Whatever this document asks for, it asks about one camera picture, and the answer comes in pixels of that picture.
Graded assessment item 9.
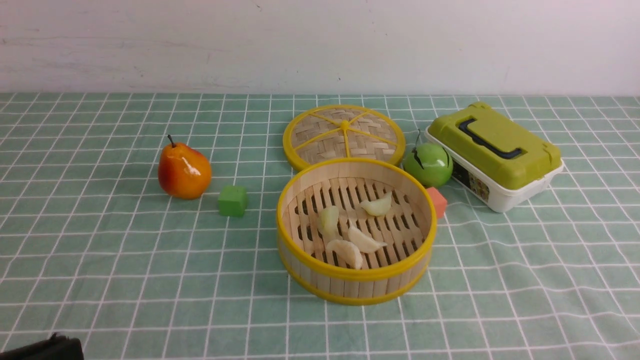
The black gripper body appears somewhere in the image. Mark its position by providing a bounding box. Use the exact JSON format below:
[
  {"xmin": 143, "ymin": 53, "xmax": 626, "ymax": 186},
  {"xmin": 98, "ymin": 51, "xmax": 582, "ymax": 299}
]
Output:
[{"xmin": 0, "ymin": 333, "xmax": 85, "ymax": 360}]

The white dumpling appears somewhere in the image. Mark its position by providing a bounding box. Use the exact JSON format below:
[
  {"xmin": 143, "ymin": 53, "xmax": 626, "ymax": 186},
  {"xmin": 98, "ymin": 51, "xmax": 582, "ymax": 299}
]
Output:
[
  {"xmin": 347, "ymin": 225, "xmax": 387, "ymax": 254},
  {"xmin": 326, "ymin": 239, "xmax": 363, "ymax": 270},
  {"xmin": 359, "ymin": 192, "xmax": 393, "ymax": 217},
  {"xmin": 318, "ymin": 205, "xmax": 339, "ymax": 241}
]

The bamboo steamer tray yellow rim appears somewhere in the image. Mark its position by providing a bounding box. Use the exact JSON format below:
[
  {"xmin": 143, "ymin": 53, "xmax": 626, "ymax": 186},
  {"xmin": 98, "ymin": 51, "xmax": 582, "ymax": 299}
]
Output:
[{"xmin": 276, "ymin": 158, "xmax": 437, "ymax": 305}]

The woven bamboo steamer lid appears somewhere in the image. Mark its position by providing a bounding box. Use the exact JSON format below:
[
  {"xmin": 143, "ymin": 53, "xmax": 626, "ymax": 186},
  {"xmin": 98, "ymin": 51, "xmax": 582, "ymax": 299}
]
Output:
[{"xmin": 282, "ymin": 104, "xmax": 407, "ymax": 171}]

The orange red pear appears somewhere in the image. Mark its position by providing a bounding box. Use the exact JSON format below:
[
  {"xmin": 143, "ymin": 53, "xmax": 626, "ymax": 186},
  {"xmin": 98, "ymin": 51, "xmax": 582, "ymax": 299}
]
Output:
[{"xmin": 157, "ymin": 134, "xmax": 213, "ymax": 200}]

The green foam cube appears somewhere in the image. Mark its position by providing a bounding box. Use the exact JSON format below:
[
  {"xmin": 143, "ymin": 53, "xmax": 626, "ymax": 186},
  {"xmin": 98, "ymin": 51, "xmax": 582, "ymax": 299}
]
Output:
[{"xmin": 217, "ymin": 185, "xmax": 249, "ymax": 218}]

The orange foam cube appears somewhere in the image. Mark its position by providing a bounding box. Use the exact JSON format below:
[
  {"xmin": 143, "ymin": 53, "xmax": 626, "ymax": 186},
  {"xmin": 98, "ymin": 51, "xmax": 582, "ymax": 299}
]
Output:
[{"xmin": 426, "ymin": 187, "xmax": 448, "ymax": 219}]

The green apple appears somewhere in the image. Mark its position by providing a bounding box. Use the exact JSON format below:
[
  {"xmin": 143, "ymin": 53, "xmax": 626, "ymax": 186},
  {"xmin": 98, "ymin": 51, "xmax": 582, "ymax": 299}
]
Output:
[{"xmin": 401, "ymin": 129, "xmax": 454, "ymax": 188}]

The green lid white box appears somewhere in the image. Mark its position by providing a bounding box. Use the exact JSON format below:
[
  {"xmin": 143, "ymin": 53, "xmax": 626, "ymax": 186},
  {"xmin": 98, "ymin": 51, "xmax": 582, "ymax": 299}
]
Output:
[{"xmin": 425, "ymin": 101, "xmax": 564, "ymax": 214}]

